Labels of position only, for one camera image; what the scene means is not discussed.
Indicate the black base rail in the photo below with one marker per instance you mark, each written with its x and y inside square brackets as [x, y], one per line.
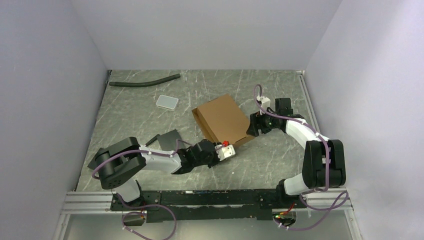
[258, 204]

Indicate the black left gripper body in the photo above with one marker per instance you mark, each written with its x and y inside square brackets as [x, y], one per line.
[213, 158]

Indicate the black foam tube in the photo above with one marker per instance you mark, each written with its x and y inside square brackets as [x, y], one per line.
[145, 84]

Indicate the brown cardboard paper box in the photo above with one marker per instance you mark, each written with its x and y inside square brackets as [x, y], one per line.
[221, 120]

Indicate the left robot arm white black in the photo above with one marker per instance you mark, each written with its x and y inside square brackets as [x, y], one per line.
[116, 166]

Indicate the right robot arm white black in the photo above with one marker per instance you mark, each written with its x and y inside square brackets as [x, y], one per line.
[323, 165]

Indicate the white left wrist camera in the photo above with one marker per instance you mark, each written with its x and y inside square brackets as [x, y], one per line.
[225, 150]

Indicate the black rectangular box centre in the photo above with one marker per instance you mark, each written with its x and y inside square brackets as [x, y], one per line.
[168, 140]

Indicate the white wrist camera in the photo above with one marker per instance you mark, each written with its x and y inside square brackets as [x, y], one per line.
[225, 150]
[264, 103]

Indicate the small metal hammer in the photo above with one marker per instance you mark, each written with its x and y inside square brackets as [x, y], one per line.
[152, 140]

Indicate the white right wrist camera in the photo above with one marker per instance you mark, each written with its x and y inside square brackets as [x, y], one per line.
[264, 103]

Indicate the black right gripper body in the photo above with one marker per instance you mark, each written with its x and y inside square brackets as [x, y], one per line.
[267, 122]

